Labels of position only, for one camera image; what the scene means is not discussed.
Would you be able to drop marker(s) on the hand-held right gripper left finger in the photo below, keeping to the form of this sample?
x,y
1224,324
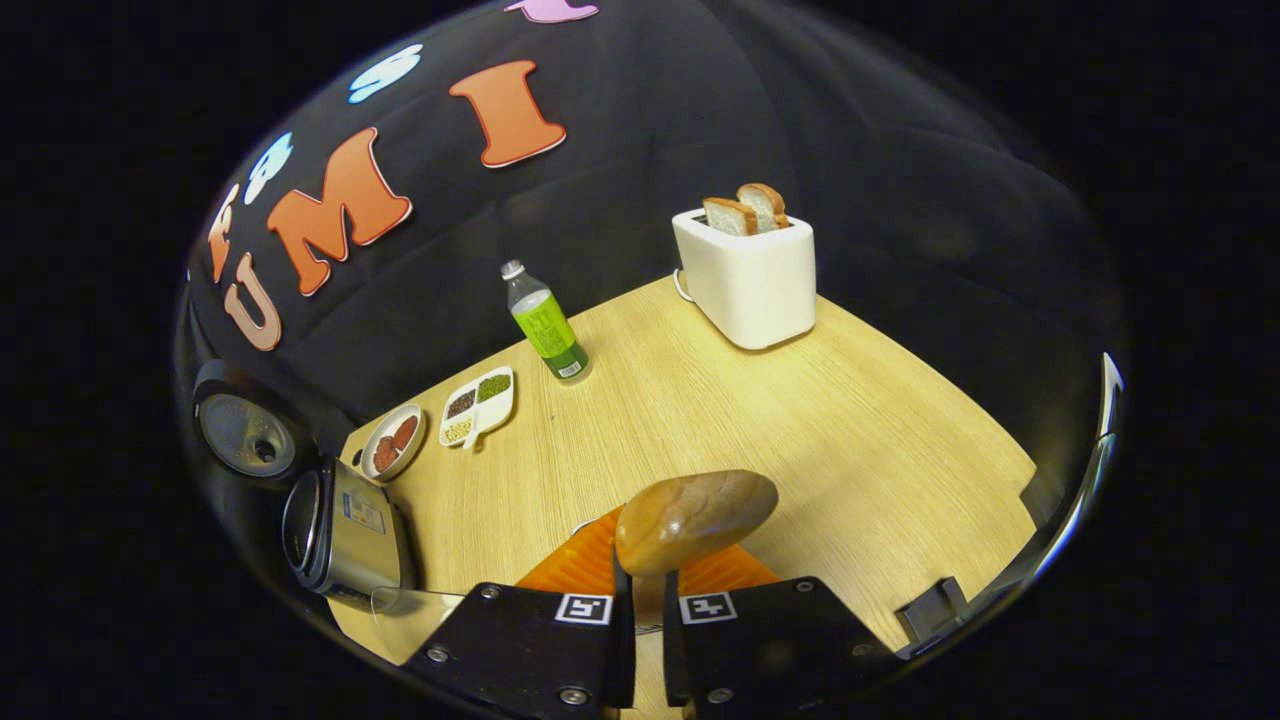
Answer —
x,y
520,640

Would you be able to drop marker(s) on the white toaster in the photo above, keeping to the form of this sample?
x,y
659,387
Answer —
x,y
750,285

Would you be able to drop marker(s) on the round plate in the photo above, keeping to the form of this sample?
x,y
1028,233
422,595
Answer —
x,y
385,478

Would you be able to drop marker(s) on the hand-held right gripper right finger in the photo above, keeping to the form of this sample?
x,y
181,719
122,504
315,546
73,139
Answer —
x,y
770,640

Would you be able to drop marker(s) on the red meat piece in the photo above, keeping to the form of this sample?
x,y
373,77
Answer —
x,y
385,455
405,433

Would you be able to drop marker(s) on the black backdrop cloth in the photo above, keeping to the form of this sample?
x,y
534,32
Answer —
x,y
650,130

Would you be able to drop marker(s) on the green label plastic bottle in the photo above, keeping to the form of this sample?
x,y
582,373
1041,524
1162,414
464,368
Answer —
x,y
545,325

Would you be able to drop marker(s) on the black rice cooker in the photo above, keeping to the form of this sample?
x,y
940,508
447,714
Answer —
x,y
350,540

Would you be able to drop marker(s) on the wooden spoon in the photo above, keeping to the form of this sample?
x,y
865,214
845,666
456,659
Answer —
x,y
695,520

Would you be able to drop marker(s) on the toast bread slice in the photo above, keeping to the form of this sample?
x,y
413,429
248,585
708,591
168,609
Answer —
x,y
765,203
730,217

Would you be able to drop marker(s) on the white divided bean dish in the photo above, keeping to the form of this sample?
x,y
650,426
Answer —
x,y
480,400

